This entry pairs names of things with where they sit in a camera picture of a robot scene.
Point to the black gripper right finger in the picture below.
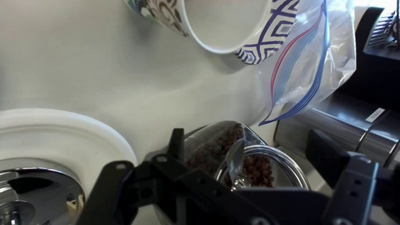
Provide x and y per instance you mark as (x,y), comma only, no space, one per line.
(358,182)

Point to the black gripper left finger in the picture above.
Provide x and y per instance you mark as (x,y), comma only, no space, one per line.
(125,191)

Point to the patterned paper cup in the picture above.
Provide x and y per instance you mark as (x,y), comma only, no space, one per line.
(225,20)

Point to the blue patterned paper bowl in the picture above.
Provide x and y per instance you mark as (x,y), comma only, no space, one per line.
(284,25)

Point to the white round plate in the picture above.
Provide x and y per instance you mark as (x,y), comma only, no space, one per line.
(63,132)

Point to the clear zip plastic bag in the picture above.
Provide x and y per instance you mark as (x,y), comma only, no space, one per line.
(300,75)

